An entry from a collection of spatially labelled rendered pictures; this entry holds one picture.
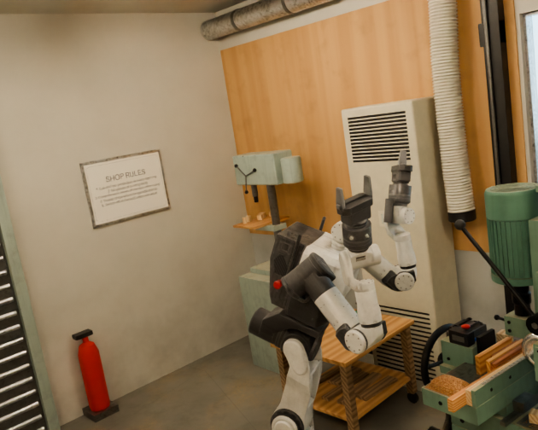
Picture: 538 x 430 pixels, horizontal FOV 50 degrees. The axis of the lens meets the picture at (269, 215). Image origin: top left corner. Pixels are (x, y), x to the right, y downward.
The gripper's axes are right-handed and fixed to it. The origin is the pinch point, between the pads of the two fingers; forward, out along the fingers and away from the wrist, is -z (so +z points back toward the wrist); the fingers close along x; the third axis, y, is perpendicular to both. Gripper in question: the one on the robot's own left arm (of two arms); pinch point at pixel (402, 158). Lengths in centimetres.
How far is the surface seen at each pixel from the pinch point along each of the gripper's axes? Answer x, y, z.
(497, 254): 47, -16, 34
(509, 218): 54, -15, 23
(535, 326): 63, -21, 54
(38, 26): -173, 185, -84
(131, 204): -211, 121, 25
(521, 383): 48, -27, 75
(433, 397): 44, 0, 82
